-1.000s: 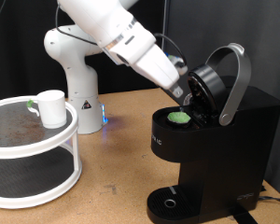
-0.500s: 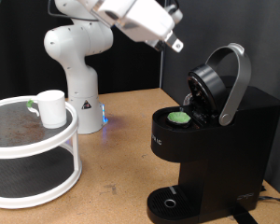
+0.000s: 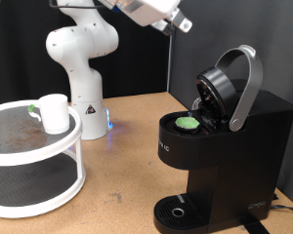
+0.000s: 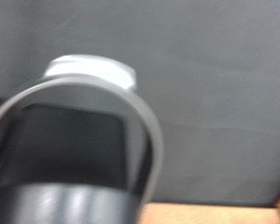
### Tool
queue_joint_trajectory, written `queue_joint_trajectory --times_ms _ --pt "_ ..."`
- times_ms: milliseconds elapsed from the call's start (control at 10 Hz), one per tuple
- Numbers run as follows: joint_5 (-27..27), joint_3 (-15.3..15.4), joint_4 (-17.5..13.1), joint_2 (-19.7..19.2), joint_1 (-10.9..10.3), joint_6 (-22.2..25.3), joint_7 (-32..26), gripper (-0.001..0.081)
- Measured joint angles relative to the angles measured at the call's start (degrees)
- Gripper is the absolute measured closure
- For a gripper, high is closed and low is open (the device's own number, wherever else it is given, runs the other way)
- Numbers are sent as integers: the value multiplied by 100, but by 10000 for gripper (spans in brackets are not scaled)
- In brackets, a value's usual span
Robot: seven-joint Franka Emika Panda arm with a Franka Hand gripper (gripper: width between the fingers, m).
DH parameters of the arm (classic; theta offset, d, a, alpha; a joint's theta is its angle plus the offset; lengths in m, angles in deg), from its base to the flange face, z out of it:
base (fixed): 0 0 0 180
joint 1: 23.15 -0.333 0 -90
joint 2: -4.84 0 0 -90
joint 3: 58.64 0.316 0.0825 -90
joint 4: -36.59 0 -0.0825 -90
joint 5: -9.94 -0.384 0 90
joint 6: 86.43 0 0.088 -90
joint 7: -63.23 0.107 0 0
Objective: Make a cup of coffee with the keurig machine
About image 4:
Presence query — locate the silver Keurig lid handle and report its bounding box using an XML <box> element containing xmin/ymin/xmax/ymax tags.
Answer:
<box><xmin>0</xmin><ymin>54</ymin><xmax>164</xmax><ymax>224</ymax></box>

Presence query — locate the black Keurig coffee machine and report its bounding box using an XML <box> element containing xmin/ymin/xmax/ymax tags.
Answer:
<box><xmin>0</xmin><ymin>104</ymin><xmax>147</xmax><ymax>224</ymax></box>

